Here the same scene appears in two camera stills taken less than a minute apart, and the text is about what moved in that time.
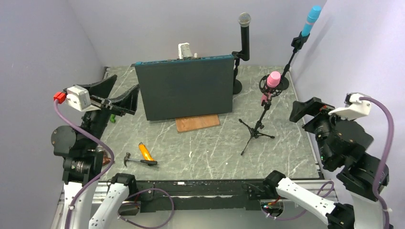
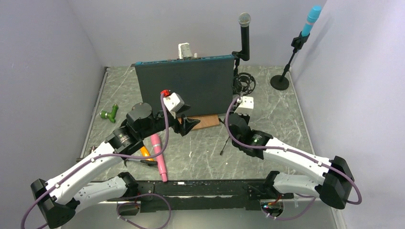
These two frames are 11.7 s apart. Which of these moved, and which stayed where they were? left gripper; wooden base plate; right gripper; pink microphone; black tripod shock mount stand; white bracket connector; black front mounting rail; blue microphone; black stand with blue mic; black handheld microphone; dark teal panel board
Moved: pink microphone; white bracket connector; black tripod shock mount stand; right gripper; left gripper
Stayed: blue microphone; black front mounting rail; wooden base plate; black stand with blue mic; black handheld microphone; dark teal panel board
